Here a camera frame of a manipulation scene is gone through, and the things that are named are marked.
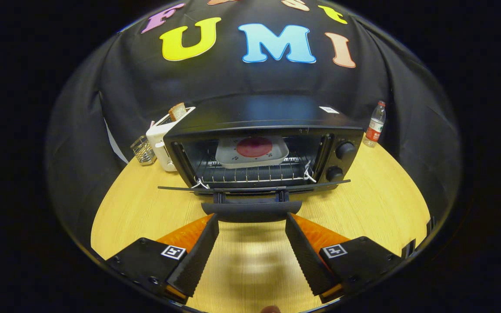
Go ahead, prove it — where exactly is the white bread toaster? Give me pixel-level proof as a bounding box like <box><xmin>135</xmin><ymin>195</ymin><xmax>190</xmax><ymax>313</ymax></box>
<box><xmin>146</xmin><ymin>107</ymin><xmax>196</xmax><ymax>172</ymax></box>

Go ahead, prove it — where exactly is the black toaster oven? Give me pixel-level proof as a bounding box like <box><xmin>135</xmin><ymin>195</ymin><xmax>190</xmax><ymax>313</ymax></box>
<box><xmin>158</xmin><ymin>95</ymin><xmax>364</xmax><ymax>223</ymax></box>

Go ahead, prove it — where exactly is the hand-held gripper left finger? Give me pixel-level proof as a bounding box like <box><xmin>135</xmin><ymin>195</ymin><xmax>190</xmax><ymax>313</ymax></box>
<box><xmin>105</xmin><ymin>214</ymin><xmax>220</xmax><ymax>305</ymax></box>

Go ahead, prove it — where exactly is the clear water bottle red label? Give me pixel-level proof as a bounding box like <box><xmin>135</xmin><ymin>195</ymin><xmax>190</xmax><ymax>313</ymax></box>
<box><xmin>362</xmin><ymin>101</ymin><xmax>386</xmax><ymax>148</ymax></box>

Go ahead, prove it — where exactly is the black chair back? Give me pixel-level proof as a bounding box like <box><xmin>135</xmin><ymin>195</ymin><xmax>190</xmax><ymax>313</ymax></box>
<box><xmin>401</xmin><ymin>216</ymin><xmax>434</xmax><ymax>260</ymax></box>

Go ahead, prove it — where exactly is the pink round food slice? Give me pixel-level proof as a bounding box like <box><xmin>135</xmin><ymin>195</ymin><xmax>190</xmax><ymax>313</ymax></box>
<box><xmin>236</xmin><ymin>137</ymin><xmax>273</xmax><ymax>158</ymax></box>

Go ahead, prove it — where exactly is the brown bread slice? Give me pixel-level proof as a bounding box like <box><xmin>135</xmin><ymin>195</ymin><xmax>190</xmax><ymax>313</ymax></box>
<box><xmin>168</xmin><ymin>102</ymin><xmax>187</xmax><ymax>122</ymax></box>

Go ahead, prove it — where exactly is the white square plate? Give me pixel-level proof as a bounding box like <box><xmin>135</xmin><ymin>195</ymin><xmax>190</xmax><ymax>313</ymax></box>
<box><xmin>215</xmin><ymin>136</ymin><xmax>289</xmax><ymax>169</ymax></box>

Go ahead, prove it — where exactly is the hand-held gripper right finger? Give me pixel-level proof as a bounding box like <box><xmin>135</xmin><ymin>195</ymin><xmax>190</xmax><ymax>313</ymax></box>
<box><xmin>284</xmin><ymin>213</ymin><xmax>404</xmax><ymax>305</ymax></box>

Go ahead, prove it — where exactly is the black backdrop cloth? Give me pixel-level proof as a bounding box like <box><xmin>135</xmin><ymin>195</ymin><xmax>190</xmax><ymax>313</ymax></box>
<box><xmin>46</xmin><ymin>0</ymin><xmax>462</xmax><ymax>246</ymax></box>

